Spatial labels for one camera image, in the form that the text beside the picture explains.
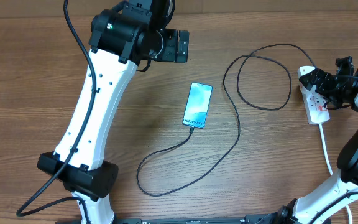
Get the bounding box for white power strip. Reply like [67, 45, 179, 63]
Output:
[300, 83, 330, 125]

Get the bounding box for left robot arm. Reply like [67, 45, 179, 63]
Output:
[37, 1, 189, 223]

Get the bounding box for smartphone with blue screen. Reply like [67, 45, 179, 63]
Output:
[182, 82, 213, 129]

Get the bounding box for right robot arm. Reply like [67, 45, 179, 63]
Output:
[263, 57, 358, 223]

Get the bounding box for black charging cable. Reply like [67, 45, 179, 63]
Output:
[135, 43, 318, 197]

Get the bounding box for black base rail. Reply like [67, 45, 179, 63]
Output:
[55, 213, 332, 224]

